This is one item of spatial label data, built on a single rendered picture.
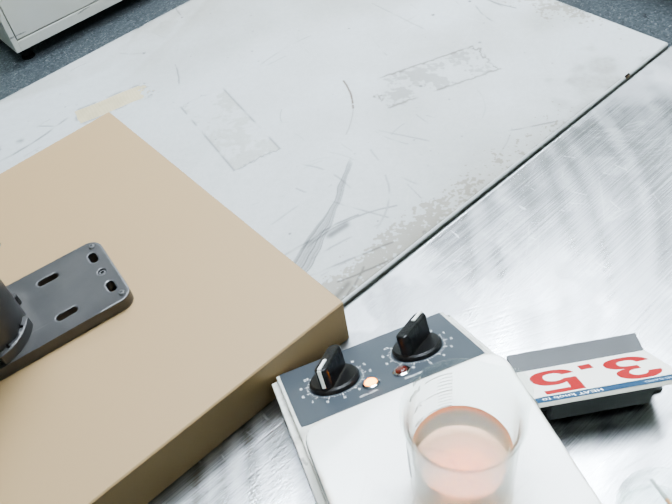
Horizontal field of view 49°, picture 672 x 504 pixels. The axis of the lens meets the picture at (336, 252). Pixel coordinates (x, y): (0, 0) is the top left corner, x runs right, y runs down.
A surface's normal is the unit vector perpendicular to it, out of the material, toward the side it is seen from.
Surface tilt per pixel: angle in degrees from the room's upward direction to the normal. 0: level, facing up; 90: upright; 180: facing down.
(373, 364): 30
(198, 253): 0
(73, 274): 0
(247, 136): 0
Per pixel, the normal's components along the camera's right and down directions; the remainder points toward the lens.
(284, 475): -0.12, -0.66
